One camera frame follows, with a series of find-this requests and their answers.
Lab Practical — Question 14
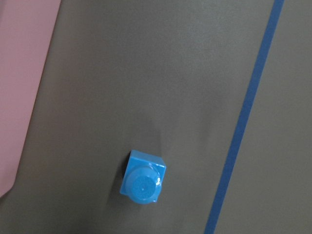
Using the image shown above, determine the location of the small blue toy block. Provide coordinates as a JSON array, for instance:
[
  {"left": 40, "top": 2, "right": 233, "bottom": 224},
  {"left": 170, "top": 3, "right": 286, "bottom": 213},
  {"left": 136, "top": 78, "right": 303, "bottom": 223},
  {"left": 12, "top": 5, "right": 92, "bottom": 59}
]
[{"left": 120, "top": 150, "right": 166, "bottom": 205}]

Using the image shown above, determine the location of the pink plastic box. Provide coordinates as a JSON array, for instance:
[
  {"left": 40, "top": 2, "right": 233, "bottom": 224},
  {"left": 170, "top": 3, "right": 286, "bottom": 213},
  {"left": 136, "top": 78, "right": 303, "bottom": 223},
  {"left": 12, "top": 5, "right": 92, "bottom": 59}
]
[{"left": 0, "top": 0, "right": 60, "bottom": 196}]

